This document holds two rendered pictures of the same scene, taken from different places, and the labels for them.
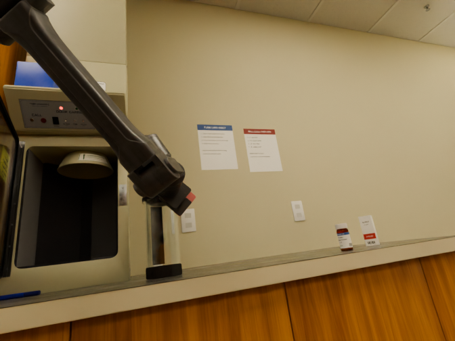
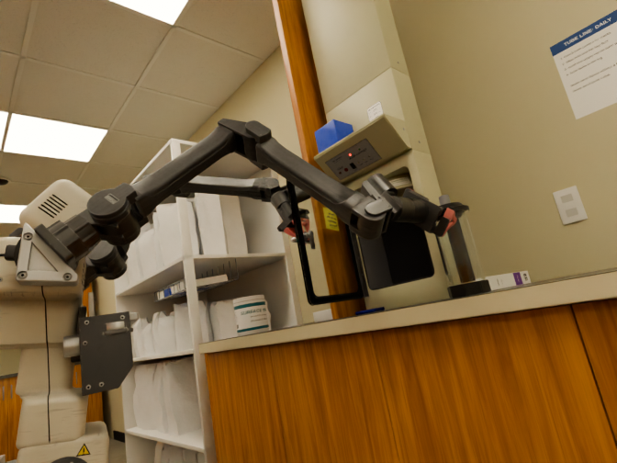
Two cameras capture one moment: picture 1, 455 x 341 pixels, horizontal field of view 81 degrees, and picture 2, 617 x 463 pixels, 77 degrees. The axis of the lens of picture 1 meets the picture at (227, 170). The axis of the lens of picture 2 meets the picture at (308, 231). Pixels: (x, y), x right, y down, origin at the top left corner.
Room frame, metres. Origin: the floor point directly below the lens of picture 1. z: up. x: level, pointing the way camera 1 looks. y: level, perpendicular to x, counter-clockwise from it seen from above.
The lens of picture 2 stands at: (0.01, -0.56, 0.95)
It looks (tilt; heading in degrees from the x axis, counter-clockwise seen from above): 13 degrees up; 65
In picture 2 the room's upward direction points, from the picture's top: 11 degrees counter-clockwise
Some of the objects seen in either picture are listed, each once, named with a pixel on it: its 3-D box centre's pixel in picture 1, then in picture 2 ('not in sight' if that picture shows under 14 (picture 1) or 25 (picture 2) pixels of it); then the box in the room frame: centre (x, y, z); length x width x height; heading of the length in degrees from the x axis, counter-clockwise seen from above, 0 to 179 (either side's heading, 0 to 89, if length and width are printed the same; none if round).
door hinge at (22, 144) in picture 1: (11, 203); (353, 242); (0.72, 0.62, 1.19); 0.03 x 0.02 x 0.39; 109
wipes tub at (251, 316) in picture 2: not in sight; (251, 315); (0.42, 1.05, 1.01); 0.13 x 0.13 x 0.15
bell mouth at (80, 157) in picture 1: (87, 164); (398, 187); (0.87, 0.49, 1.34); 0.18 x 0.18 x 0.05
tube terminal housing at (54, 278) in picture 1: (81, 172); (399, 195); (0.89, 0.52, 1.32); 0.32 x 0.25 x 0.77; 109
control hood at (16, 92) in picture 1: (71, 112); (359, 152); (0.72, 0.46, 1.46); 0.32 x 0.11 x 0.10; 109
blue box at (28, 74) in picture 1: (40, 84); (335, 139); (0.69, 0.54, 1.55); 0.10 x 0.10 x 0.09; 19
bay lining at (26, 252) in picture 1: (80, 208); (408, 231); (0.89, 0.52, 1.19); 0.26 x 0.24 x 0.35; 109
